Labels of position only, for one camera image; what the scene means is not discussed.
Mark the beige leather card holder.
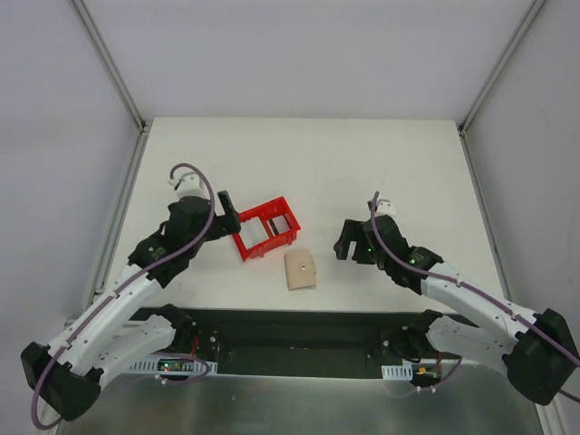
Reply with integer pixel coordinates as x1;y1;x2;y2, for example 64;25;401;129
284;248;317;291

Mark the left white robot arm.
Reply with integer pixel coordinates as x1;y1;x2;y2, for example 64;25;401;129
21;190;240;430

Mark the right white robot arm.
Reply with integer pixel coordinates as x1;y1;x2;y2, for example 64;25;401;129
333;215;579;406

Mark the magnetic stripe card in bin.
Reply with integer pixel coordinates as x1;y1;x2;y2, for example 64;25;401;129
267;216;291;237

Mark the red plastic bin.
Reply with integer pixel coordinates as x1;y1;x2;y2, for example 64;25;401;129
232;197;301;262

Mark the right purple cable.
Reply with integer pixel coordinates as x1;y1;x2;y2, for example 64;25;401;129
369;192;580;404

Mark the purple cable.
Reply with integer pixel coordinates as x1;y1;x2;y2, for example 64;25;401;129
369;192;580;404
31;162;215;430

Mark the right white cable duct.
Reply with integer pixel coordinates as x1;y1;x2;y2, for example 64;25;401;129
381;364;413;382

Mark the white cable duct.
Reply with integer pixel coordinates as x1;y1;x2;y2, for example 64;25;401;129
126;356;218;376
381;364;413;382

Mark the left white cable duct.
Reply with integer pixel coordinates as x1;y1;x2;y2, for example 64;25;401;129
126;356;218;376

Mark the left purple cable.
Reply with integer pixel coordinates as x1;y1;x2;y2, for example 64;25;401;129
31;162;215;430

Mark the left aluminium frame post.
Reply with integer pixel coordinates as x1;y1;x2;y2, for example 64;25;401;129
68;0;149;133

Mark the aluminium frame post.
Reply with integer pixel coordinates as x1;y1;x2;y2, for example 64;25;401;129
458;0;549;137
68;0;149;133

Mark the right aluminium frame post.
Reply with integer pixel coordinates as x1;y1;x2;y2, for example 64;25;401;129
458;0;549;137

